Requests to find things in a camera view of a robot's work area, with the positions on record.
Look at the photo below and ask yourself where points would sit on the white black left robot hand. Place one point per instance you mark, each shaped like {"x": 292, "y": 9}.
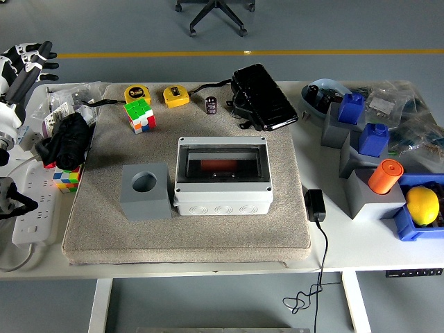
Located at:
{"x": 14, "y": 111}

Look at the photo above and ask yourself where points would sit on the orange cylinder battery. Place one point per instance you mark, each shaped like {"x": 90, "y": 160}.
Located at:
{"x": 218, "y": 166}
{"x": 385, "y": 177}

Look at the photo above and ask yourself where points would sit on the smoky transparent box lid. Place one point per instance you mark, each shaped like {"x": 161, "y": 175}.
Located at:
{"x": 225, "y": 154}

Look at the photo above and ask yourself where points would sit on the grey electrical junction box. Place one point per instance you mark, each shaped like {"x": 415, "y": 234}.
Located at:
{"x": 222, "y": 201}

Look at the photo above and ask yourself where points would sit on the blue block battery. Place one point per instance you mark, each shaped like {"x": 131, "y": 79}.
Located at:
{"x": 373, "y": 140}
{"x": 351, "y": 109}

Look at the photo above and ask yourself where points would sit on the white blue circuit breaker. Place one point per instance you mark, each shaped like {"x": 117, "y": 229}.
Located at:
{"x": 31, "y": 138}

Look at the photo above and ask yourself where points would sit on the clear bags of small parts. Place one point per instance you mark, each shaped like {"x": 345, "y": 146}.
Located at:
{"x": 62, "y": 97}

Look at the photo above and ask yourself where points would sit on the black cloth bundle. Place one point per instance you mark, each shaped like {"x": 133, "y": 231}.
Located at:
{"x": 69, "y": 142}

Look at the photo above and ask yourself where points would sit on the fine-gridded colourful puzzle cube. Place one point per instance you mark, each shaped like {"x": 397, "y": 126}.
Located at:
{"x": 67, "y": 179}

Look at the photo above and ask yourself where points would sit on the white power strip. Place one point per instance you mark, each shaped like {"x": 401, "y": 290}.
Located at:
{"x": 36, "y": 222}

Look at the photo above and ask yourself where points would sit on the round yellow tape measure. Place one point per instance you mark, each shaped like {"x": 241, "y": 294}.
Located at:
{"x": 137, "y": 93}

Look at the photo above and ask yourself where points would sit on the colourful three-row puzzle cube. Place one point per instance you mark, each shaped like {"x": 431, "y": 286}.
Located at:
{"x": 139, "y": 116}

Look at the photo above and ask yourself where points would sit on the grey holder block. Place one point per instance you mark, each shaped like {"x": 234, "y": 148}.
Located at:
{"x": 145, "y": 204}
{"x": 367, "y": 204}
{"x": 334, "y": 135}
{"x": 350, "y": 163}

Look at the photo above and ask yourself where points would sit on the squarish yellow tape measure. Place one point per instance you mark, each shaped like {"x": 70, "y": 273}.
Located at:
{"x": 175, "y": 98}

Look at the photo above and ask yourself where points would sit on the black cylindrical capacitor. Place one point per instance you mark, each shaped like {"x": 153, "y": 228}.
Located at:
{"x": 210, "y": 105}

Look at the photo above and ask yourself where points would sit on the white table leg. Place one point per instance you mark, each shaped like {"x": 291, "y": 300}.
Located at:
{"x": 355, "y": 301}
{"x": 100, "y": 305}

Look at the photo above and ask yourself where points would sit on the black office chair base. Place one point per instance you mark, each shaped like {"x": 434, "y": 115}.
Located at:
{"x": 216, "y": 8}

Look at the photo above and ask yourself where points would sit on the grey-brown mat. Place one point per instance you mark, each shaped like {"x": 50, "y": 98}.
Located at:
{"x": 225, "y": 236}

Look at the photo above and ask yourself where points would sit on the large black flat case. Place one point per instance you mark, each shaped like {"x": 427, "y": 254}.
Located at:
{"x": 267, "y": 95}

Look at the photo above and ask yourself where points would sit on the small black capacitor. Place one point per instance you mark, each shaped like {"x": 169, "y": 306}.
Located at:
{"x": 313, "y": 91}
{"x": 324, "y": 101}

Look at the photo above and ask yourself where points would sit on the light blue bowl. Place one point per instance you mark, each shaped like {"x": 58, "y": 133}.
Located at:
{"x": 326, "y": 83}

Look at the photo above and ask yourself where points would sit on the black power adapter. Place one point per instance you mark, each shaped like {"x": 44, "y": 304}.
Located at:
{"x": 315, "y": 204}

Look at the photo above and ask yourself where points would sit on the clear bag of components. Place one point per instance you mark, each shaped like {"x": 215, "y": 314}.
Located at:
{"x": 419, "y": 135}
{"x": 385, "y": 102}

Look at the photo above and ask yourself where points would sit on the blue plastic bin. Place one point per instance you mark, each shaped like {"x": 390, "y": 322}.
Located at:
{"x": 406, "y": 225}

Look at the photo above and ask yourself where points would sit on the yellow lemon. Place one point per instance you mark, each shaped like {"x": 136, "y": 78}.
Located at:
{"x": 422, "y": 206}

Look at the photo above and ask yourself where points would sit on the black table control panel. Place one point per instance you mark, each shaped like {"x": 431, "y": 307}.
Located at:
{"x": 412, "y": 273}

